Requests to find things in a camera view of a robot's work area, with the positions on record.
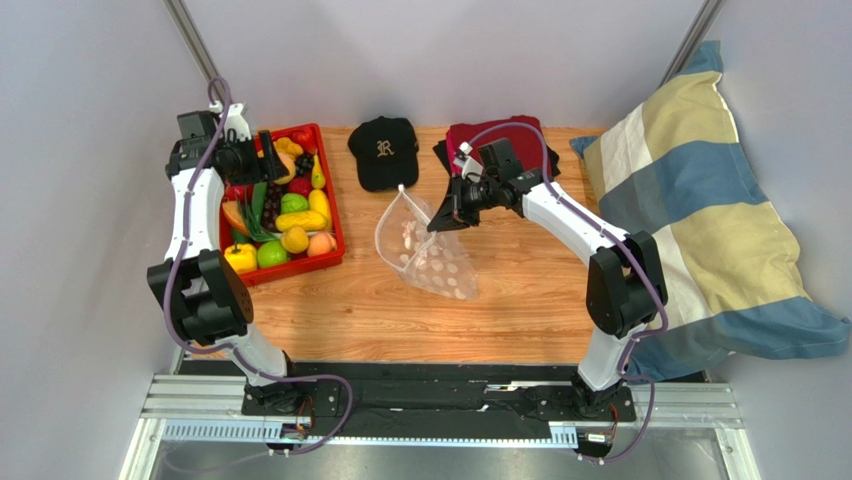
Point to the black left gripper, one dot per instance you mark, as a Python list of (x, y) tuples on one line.
[(271, 167)]

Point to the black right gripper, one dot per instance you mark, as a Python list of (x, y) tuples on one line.
[(456, 202)]

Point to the clear polka dot zip bag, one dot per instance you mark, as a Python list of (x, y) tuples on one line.
[(435, 262)]

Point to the green apple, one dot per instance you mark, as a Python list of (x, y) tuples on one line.
[(272, 254)]

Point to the yellow bell pepper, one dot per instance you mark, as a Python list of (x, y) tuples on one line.
[(242, 257)]

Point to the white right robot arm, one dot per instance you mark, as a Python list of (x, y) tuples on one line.
[(625, 284)]

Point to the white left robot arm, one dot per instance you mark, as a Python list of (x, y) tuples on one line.
[(206, 305)]

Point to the dark grape bunch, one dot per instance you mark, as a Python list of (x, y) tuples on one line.
[(272, 206)]

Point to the red tomato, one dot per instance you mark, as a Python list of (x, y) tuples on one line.
[(306, 139)]

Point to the orange melon slice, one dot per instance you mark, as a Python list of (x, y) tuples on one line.
[(233, 215)]

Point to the red plastic fruit tray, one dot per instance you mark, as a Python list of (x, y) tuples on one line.
[(309, 187)]

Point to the black baseball cap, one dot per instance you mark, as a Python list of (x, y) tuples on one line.
[(386, 153)]

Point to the orange peach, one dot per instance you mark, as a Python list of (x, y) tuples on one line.
[(321, 243)]

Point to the blue striped pillow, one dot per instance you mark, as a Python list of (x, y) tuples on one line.
[(674, 167)]

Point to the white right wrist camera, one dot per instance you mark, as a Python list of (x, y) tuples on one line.
[(467, 167)]

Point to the black mounting base plate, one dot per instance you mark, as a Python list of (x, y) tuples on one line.
[(429, 401)]

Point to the aluminium frame rail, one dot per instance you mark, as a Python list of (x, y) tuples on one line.
[(203, 408)]

